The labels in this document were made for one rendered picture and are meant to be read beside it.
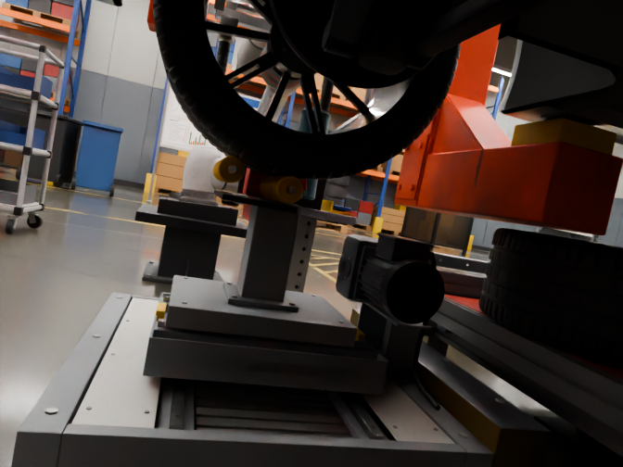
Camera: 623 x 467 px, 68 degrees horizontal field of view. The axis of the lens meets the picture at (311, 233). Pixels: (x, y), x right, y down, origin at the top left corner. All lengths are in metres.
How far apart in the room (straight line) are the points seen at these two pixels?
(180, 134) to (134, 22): 5.46
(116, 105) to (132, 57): 1.15
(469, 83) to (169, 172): 9.51
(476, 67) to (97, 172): 6.16
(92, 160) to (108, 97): 5.04
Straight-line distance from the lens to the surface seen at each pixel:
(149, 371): 0.97
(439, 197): 1.32
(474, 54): 1.56
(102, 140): 7.17
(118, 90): 12.08
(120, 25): 12.39
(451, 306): 1.38
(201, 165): 2.21
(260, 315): 0.98
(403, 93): 1.08
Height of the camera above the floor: 0.48
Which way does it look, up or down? 4 degrees down
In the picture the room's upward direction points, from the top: 11 degrees clockwise
